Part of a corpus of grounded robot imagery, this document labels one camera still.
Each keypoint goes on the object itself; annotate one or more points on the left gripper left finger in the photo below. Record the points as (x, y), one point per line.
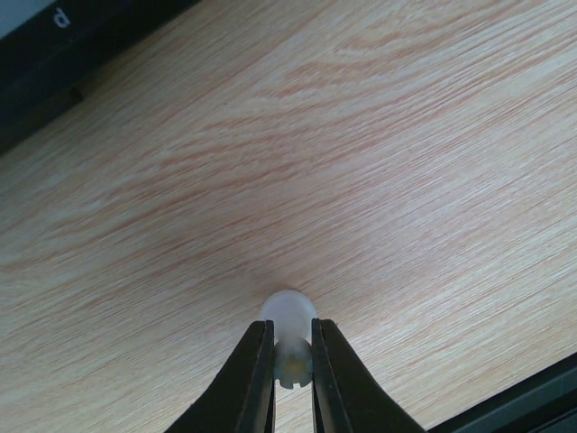
(241, 398)

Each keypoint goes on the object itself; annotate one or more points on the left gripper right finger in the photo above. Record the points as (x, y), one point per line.
(346, 398)

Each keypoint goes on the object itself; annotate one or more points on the white piece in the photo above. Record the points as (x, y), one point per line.
(292, 313)

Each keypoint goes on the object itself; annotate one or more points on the black and silver chessboard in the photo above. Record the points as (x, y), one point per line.
(49, 47)

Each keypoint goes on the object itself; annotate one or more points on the black aluminium frame rail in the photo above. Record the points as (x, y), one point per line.
(543, 402)

